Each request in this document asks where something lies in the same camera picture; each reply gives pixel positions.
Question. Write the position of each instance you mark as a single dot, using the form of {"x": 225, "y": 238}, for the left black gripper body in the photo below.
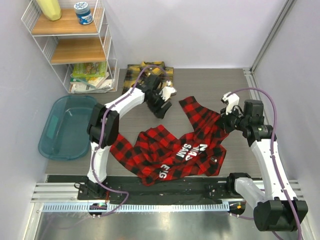
{"x": 157, "y": 99}

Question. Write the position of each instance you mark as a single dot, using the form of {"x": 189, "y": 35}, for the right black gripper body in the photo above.
{"x": 233, "y": 121}

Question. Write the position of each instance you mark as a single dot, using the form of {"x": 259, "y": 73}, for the red black plaid shirt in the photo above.
{"x": 158, "y": 156}

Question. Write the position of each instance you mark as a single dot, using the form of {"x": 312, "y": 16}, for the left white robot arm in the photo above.
{"x": 103, "y": 126}

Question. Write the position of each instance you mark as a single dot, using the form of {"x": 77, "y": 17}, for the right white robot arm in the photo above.
{"x": 276, "y": 208}

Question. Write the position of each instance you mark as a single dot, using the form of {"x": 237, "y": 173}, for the stack of books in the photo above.
{"x": 90, "y": 77}

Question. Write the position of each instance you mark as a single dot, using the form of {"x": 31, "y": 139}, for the folded yellow plaid shirt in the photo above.
{"x": 158, "y": 68}

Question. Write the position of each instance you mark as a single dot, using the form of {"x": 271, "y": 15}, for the teal plastic bin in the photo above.
{"x": 64, "y": 137}

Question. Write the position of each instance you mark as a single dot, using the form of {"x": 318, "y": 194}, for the blue white jar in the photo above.
{"x": 83, "y": 13}

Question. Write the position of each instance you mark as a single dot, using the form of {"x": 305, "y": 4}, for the yellow bottle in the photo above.
{"x": 51, "y": 9}

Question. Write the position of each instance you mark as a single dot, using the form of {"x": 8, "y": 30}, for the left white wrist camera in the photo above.
{"x": 168, "y": 91}

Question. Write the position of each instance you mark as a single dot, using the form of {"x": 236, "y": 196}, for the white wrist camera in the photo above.
{"x": 230, "y": 100}
{"x": 168, "y": 91}

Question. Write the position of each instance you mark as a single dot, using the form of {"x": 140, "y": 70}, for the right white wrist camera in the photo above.
{"x": 230, "y": 100}

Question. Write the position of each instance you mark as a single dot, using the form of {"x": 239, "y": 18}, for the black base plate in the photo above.
{"x": 184, "y": 191}

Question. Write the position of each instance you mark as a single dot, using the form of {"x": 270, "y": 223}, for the white slotted cable duct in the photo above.
{"x": 95, "y": 207}

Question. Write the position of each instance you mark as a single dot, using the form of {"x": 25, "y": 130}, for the white wire wooden shelf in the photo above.
{"x": 65, "y": 42}

